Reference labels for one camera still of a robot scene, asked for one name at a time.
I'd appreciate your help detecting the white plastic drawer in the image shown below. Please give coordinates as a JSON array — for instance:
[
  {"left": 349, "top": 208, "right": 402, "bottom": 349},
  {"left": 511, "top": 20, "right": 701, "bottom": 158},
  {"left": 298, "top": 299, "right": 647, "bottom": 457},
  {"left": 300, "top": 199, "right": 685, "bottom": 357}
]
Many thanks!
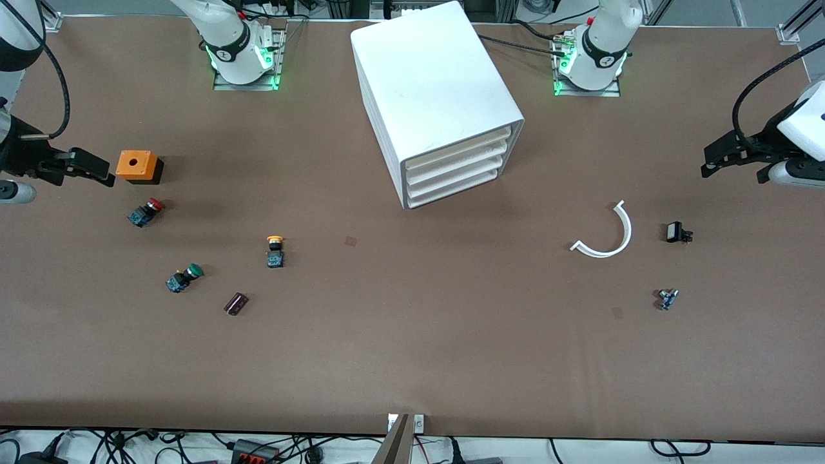
[
  {"left": 406, "top": 156, "right": 505, "bottom": 197},
  {"left": 403, "top": 127, "right": 514, "bottom": 172},
  {"left": 405, "top": 142, "right": 511, "bottom": 185},
  {"left": 407, "top": 169, "right": 500, "bottom": 209}
]

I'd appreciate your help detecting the red push button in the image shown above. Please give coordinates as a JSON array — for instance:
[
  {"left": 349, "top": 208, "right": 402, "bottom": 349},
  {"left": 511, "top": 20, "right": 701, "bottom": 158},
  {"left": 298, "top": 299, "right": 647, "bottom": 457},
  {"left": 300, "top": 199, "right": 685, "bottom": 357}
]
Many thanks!
[{"left": 127, "top": 198, "right": 166, "bottom": 227}]

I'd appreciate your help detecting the green push button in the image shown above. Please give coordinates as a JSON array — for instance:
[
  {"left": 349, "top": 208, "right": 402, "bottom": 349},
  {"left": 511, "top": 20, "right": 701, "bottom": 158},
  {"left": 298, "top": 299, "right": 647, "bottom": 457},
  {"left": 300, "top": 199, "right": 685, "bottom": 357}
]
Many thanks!
[{"left": 166, "top": 263, "right": 204, "bottom": 294}]

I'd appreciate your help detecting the white drawer cabinet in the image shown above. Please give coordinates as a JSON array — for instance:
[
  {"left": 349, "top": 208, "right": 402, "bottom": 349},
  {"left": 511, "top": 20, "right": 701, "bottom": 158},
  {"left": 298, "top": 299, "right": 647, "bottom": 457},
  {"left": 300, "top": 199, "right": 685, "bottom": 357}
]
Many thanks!
[{"left": 350, "top": 0, "right": 525, "bottom": 210}]

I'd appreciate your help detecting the white curved plastic piece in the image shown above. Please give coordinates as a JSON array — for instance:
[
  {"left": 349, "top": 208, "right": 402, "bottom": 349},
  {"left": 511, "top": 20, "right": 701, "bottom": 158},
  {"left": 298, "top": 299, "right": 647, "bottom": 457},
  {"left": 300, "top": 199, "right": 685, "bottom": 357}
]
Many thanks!
[{"left": 570, "top": 200, "right": 632, "bottom": 258}]

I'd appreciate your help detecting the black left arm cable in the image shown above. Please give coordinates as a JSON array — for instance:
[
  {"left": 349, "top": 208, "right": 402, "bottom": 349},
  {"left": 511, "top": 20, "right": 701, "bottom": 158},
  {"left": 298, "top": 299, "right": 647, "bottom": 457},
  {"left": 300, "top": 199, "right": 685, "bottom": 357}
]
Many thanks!
[{"left": 733, "top": 40, "right": 825, "bottom": 155}]

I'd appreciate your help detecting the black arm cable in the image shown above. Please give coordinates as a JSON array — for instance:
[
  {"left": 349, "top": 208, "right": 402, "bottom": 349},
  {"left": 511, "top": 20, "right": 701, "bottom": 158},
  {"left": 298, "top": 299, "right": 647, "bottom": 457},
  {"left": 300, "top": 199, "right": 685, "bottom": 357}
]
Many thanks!
[
  {"left": 5, "top": 0, "right": 70, "bottom": 141},
  {"left": 733, "top": 40, "right": 825, "bottom": 155}
]

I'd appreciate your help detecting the orange button enclosure box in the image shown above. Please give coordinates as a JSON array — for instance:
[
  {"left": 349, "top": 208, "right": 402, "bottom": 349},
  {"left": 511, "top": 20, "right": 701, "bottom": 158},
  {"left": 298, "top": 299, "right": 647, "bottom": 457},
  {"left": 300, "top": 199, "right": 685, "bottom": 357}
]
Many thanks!
[{"left": 116, "top": 150, "right": 164, "bottom": 185}]

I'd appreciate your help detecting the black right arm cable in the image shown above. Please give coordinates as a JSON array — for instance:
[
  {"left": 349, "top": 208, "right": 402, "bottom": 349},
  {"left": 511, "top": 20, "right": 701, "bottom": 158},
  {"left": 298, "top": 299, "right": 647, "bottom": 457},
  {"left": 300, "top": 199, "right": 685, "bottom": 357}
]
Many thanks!
[{"left": 5, "top": 0, "right": 70, "bottom": 141}]

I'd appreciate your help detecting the aluminium frame corner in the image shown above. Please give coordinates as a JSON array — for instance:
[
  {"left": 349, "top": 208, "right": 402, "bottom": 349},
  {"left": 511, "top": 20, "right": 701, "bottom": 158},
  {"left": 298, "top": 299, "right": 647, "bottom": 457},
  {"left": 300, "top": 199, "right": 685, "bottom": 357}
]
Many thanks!
[
  {"left": 39, "top": 0, "right": 65, "bottom": 33},
  {"left": 777, "top": 0, "right": 825, "bottom": 44}
]

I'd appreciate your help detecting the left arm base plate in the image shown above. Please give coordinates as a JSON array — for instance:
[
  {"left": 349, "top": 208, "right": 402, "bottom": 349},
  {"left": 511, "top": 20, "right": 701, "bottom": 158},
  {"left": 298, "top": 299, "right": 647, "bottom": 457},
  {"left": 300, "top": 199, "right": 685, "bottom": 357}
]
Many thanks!
[{"left": 553, "top": 32, "right": 623, "bottom": 98}]

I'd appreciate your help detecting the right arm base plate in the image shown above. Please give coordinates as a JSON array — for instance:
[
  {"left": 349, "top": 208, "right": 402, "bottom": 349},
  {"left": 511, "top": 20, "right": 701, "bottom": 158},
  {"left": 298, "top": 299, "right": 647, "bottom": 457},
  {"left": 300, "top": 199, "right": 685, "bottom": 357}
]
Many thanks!
[{"left": 213, "top": 29, "right": 286, "bottom": 92}]

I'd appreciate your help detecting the black table cable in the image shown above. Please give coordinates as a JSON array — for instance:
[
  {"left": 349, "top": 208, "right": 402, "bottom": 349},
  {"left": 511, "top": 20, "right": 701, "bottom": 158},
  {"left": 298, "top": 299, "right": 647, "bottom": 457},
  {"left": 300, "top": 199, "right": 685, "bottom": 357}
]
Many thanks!
[{"left": 480, "top": 34, "right": 568, "bottom": 57}]

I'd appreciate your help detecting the black looped cable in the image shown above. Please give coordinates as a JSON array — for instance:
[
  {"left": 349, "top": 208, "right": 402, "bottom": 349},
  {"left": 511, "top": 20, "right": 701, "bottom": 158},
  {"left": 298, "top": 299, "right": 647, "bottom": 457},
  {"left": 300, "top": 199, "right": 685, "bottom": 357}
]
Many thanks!
[{"left": 650, "top": 440, "right": 712, "bottom": 457}]

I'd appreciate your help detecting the brown wooden post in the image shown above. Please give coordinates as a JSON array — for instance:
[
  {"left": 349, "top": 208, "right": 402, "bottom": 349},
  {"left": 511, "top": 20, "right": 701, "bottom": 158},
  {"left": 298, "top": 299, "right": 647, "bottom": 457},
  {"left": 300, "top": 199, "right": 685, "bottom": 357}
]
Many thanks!
[{"left": 371, "top": 414, "right": 413, "bottom": 464}]

